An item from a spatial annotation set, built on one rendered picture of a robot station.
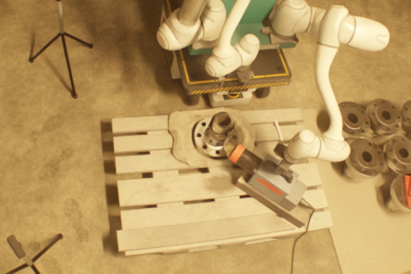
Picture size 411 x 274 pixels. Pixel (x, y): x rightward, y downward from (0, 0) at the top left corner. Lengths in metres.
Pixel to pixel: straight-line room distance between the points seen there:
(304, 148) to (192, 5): 0.81
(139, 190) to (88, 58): 1.04
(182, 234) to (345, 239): 1.04
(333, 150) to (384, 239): 1.08
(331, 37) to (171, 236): 1.27
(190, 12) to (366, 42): 0.80
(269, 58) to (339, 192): 0.97
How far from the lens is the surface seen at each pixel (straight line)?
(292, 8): 2.47
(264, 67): 2.79
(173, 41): 2.20
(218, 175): 2.55
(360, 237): 2.91
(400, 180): 2.91
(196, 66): 2.67
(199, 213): 2.45
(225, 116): 2.47
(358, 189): 3.02
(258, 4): 2.56
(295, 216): 2.51
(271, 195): 2.45
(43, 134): 2.77
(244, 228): 2.46
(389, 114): 3.12
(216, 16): 2.29
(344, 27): 1.96
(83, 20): 3.26
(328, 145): 2.07
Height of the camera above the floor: 2.45
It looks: 59 degrees down
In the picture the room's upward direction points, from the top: 23 degrees clockwise
